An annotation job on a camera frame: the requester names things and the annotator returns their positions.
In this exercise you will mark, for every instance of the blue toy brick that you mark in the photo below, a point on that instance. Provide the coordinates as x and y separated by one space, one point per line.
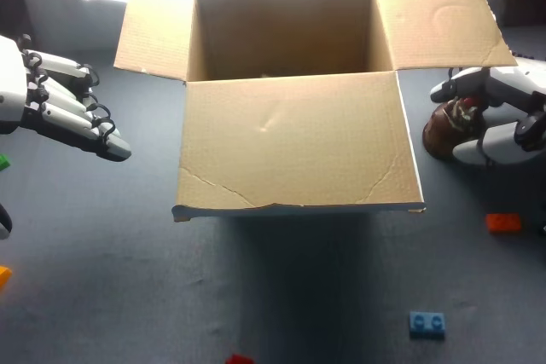
426 325

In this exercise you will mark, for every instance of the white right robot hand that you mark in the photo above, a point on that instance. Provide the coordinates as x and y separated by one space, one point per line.
520 78

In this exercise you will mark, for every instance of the grey table cloth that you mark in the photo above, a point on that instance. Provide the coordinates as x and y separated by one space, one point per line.
106 274

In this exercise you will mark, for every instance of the orange toy brick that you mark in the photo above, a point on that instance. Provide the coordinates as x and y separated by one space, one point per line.
504 224

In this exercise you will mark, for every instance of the green toy brick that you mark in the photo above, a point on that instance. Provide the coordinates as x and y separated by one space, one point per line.
3 163

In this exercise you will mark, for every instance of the chocolate toy cake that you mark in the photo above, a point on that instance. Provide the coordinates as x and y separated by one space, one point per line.
443 134

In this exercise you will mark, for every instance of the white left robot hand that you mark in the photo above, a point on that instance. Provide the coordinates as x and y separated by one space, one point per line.
55 104

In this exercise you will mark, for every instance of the cardboard box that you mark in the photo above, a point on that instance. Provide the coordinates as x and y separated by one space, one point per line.
294 138

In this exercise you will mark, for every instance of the red toy brick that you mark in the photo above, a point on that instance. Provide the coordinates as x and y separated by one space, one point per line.
239 359

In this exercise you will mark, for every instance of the yellow toy brick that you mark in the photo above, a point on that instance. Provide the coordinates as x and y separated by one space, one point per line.
3 278

